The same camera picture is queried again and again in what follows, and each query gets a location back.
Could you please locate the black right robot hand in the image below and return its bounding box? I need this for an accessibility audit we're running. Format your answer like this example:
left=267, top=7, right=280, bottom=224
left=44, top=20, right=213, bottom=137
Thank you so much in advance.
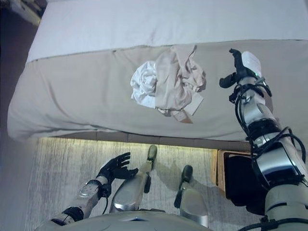
left=218, top=48, right=263, bottom=90

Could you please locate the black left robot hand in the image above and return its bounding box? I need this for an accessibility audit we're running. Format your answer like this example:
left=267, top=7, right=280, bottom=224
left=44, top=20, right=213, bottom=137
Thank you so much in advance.
left=95, top=152, right=139, bottom=185

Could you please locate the white paper hang tag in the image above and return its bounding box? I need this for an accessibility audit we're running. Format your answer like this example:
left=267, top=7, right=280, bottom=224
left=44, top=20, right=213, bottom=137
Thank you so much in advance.
left=189, top=95, right=205, bottom=116

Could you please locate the beige garment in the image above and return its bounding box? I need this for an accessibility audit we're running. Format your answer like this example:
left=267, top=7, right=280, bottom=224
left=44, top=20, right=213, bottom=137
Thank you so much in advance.
left=154, top=45, right=207, bottom=118

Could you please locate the brown cardboard hang tag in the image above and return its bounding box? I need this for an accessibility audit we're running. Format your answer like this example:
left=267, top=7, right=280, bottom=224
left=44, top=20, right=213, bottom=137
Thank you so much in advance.
left=173, top=111, right=194, bottom=125

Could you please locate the white garment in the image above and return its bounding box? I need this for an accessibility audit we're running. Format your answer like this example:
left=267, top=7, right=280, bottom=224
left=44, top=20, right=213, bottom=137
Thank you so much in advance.
left=130, top=61, right=160, bottom=108

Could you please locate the black garment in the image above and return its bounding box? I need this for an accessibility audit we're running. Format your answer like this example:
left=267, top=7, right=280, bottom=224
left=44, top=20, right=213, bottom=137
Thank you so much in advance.
left=225, top=154, right=268, bottom=216

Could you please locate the beige bed runner cover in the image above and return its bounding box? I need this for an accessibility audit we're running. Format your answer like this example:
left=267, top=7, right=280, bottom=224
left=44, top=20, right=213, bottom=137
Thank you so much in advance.
left=7, top=39, right=308, bottom=145

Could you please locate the white bed sheet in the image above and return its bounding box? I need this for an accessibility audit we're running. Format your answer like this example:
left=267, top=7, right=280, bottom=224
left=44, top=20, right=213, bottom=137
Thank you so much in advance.
left=26, top=0, right=308, bottom=63

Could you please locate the silver left robot leg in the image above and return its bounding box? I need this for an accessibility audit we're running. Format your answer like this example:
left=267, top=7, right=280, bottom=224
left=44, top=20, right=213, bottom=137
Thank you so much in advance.
left=109, top=144, right=158, bottom=214

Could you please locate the grey textured floor rug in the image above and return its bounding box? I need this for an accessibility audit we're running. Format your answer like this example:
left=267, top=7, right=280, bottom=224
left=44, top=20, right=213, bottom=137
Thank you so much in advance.
left=26, top=137, right=265, bottom=231

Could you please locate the grey robot torso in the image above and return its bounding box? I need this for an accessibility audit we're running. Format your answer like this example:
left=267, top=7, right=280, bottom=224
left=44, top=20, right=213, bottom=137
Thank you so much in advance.
left=36, top=209, right=217, bottom=231

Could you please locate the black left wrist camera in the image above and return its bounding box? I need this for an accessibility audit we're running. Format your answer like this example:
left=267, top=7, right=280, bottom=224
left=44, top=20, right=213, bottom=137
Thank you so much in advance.
left=100, top=184, right=111, bottom=197

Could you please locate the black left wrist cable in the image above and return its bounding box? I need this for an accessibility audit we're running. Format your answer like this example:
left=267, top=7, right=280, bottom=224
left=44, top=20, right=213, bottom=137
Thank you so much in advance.
left=101, top=194, right=109, bottom=215

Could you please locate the black right shoulder cable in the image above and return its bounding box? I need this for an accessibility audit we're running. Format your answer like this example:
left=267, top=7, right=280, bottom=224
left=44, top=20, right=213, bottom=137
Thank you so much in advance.
left=240, top=215, right=269, bottom=231

